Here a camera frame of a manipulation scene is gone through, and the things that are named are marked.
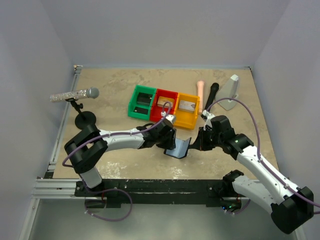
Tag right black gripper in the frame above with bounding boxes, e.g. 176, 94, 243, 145
192, 126, 224, 151

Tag black leather card holder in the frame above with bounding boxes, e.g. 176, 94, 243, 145
164, 137, 192, 159

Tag yellow plastic bin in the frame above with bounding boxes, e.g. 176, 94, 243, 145
173, 92, 200, 130

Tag red plastic bin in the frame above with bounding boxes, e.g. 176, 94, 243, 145
149, 88, 178, 122

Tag grey credit card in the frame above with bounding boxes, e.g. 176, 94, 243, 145
134, 106, 149, 115

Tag green plastic bin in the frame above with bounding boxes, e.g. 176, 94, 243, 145
127, 85, 157, 121

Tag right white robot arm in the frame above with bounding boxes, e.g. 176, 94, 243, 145
190, 111, 314, 234

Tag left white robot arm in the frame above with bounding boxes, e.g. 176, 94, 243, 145
64, 119, 176, 196

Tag silver card in yellow bin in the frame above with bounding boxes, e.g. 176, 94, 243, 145
178, 100, 196, 113

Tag card in red bin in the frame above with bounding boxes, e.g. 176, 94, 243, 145
156, 96, 175, 108

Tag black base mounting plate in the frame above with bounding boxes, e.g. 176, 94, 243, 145
74, 179, 242, 211

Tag black item in green bin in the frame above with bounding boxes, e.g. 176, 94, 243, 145
136, 92, 153, 106

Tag black microphone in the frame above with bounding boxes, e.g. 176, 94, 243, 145
204, 82, 220, 112

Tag pink microphone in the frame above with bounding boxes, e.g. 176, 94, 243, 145
196, 80, 205, 115

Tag grey wedge stand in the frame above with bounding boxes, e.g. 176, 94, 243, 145
215, 74, 240, 111

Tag glitter silver microphone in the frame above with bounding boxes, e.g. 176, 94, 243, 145
49, 87, 100, 103

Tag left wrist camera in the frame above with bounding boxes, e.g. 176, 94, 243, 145
160, 111, 176, 126

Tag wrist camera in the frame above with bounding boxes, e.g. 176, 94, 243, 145
160, 111, 176, 126
201, 110, 215, 131

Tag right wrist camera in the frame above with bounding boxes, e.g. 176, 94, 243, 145
201, 110, 215, 131

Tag aluminium frame rail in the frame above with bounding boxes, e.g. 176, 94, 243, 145
19, 65, 82, 240

